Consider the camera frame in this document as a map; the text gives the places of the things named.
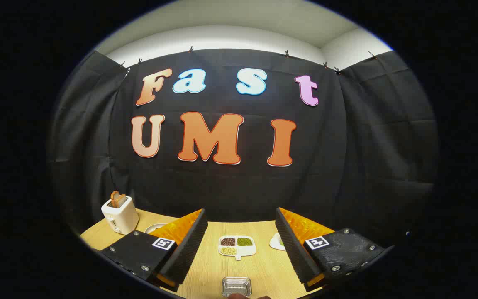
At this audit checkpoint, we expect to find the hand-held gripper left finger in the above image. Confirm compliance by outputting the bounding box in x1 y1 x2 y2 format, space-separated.
99 208 209 291

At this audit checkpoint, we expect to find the white toaster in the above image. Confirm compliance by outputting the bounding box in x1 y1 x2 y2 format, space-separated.
101 195 140 235

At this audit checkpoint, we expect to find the metal wire cutlery basket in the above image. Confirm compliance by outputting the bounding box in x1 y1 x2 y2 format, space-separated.
222 277 252 297

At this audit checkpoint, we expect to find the row of black cloth clips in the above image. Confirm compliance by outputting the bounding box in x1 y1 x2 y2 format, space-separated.
94 46 378 76

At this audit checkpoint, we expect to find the white divided bean dish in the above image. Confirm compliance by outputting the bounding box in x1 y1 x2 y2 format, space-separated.
218 235 257 260

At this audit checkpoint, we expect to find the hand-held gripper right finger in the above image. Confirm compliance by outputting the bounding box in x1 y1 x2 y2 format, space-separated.
275 207 395 292

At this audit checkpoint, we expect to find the small white saucer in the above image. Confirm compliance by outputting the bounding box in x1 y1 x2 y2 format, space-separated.
269 233 286 251

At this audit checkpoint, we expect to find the white oval food plate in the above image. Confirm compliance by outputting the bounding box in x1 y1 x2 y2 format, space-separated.
144 223 169 235

